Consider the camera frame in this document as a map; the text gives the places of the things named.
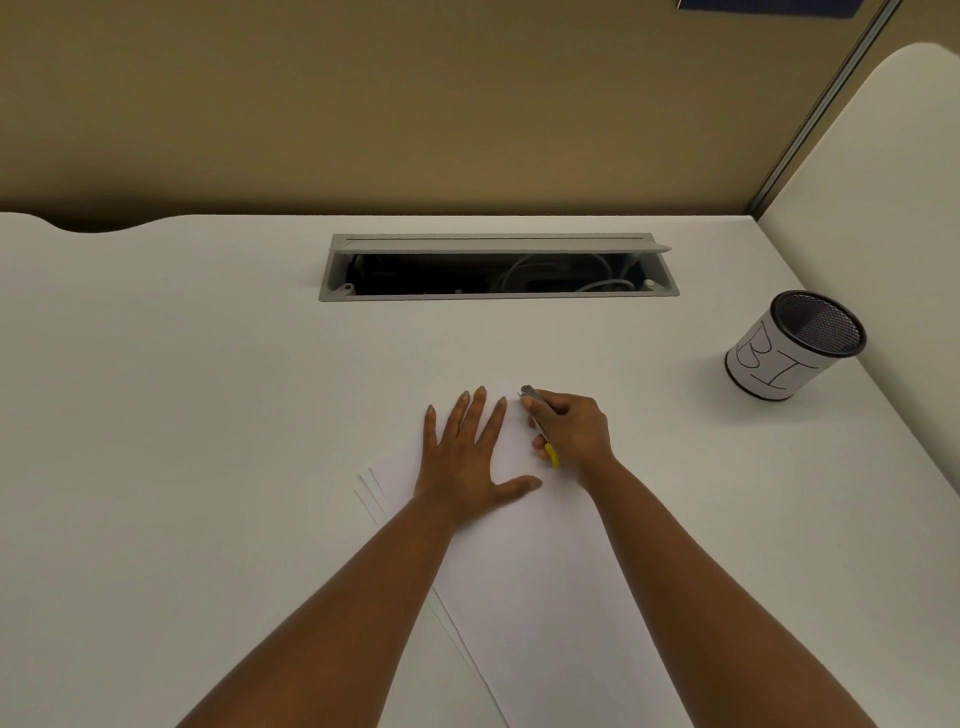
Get person's left hand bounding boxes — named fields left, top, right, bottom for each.
left=413, top=386, right=543, bottom=530

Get black mesh pen holder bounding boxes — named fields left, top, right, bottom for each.
left=724, top=290, right=868, bottom=403

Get wide beige partition panel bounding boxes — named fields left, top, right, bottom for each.
left=0, top=0, right=901, bottom=234

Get person's right hand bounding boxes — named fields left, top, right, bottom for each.
left=520, top=388, right=618, bottom=490

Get white rounded desk divider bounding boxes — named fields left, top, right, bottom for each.
left=753, top=41, right=960, bottom=496

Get blue number sign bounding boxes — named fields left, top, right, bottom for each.
left=676, top=0, right=868, bottom=20

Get white cable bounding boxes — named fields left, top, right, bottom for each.
left=498, top=254, right=639, bottom=295

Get grey desk cable tray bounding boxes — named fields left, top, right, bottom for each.
left=318, top=233, right=681, bottom=304

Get person's right forearm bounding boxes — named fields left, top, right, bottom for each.
left=581, top=457, right=879, bottom=728

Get narrow beige partition panel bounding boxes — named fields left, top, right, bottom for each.
left=877, top=0, right=960, bottom=58

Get printed white papers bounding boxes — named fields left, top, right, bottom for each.
left=352, top=389, right=676, bottom=728

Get grey partition post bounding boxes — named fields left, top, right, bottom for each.
left=743, top=0, right=905, bottom=219

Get person's left forearm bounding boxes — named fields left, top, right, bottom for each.
left=176, top=494, right=481, bottom=728

